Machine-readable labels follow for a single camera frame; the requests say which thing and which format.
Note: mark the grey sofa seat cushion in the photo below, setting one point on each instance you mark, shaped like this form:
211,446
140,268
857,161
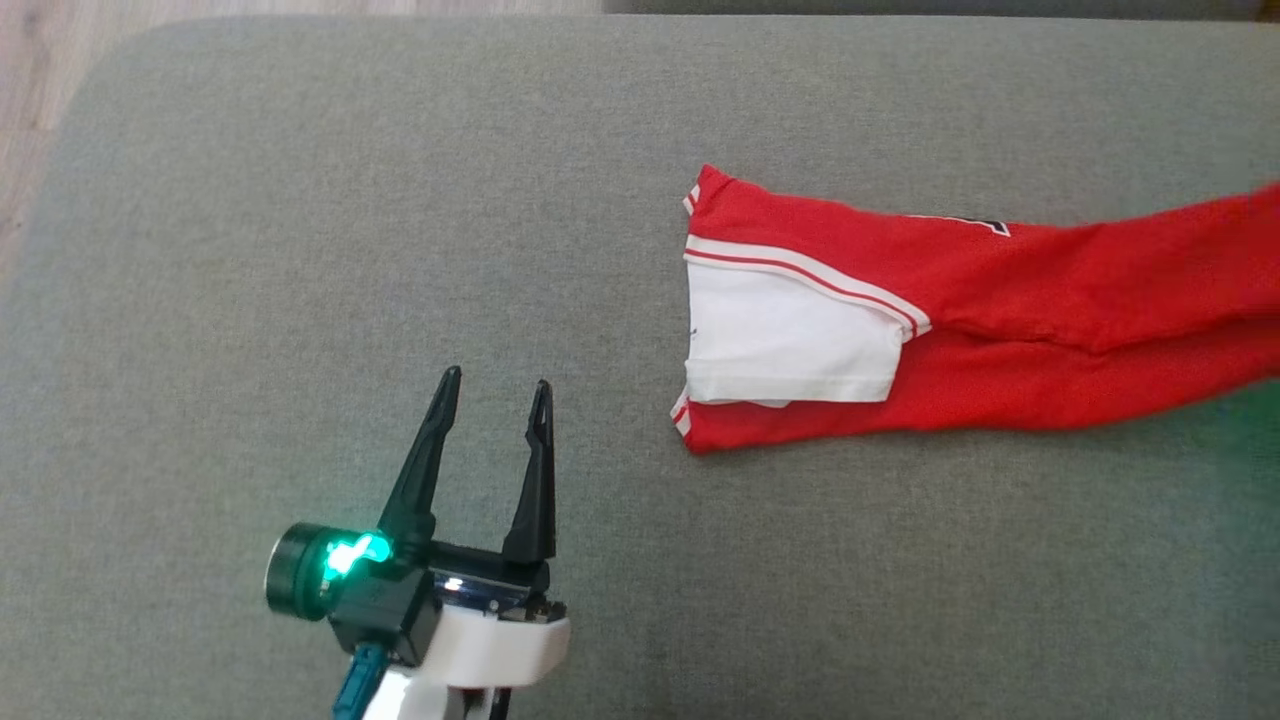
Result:
900,5
300,250

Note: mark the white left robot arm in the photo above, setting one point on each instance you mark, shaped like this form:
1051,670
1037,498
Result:
410,700

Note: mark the red and white garment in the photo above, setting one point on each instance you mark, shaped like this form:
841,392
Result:
1000,290

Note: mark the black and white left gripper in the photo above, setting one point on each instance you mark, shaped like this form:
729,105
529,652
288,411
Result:
500,645

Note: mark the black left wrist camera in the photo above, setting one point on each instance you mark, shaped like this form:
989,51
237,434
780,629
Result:
380,610

